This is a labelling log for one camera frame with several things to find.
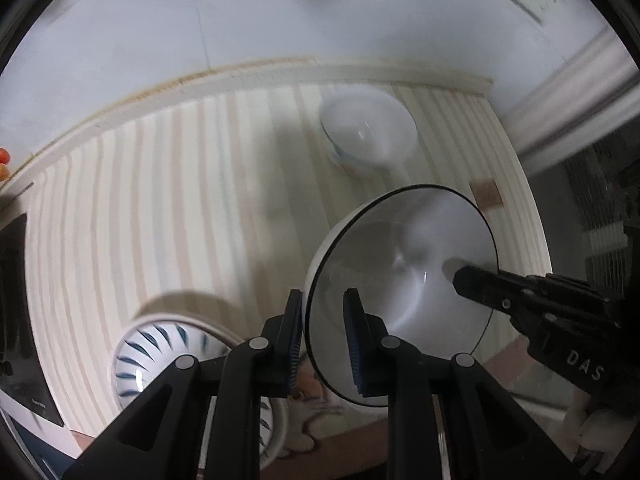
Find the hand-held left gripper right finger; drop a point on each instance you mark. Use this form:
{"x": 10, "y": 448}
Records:
{"x": 355, "y": 340}

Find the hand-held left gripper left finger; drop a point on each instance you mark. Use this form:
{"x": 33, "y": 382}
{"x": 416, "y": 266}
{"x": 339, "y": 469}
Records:
{"x": 295, "y": 340}

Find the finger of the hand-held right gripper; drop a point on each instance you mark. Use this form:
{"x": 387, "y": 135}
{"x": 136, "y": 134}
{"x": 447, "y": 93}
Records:
{"x": 490, "y": 287}

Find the white plate grey floral print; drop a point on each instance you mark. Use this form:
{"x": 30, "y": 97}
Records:
{"x": 281, "y": 425}

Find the white bowl black rim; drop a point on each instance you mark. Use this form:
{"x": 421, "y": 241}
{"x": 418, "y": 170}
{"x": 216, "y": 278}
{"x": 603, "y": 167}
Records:
{"x": 400, "y": 240}

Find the blue striped plate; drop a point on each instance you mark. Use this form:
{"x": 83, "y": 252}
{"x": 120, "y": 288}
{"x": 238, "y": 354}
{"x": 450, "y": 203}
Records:
{"x": 150, "y": 350}

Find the person's right hand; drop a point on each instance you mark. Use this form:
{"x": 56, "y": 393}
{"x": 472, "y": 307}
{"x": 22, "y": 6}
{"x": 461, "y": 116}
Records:
{"x": 600, "y": 435}

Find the striped tablecloth pink border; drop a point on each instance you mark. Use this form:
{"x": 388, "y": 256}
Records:
{"x": 175, "y": 185}

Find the white bowl floral print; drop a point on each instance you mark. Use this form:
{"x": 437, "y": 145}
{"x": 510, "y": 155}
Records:
{"x": 370, "y": 125}

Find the black induction cooktop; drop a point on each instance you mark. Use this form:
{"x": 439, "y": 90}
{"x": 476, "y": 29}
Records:
{"x": 20, "y": 335}

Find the glass door white frame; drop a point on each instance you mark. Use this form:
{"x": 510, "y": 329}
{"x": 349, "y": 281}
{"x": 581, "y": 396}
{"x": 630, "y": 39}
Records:
{"x": 575, "y": 85}

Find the white wall socket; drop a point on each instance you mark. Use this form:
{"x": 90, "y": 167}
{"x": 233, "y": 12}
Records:
{"x": 546, "y": 2}

